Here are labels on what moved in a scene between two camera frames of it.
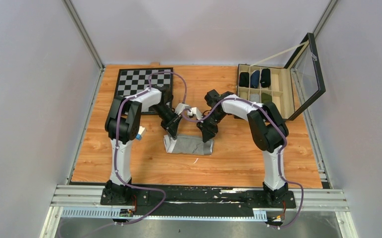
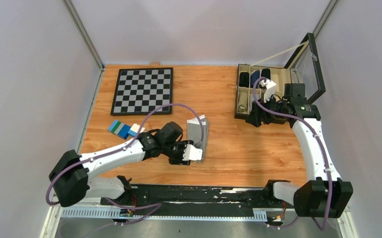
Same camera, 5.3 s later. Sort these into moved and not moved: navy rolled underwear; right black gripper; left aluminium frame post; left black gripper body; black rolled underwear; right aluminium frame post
Moved: right black gripper; left black gripper body
Not moved: navy rolled underwear; right aluminium frame post; black rolled underwear; left aluminium frame post
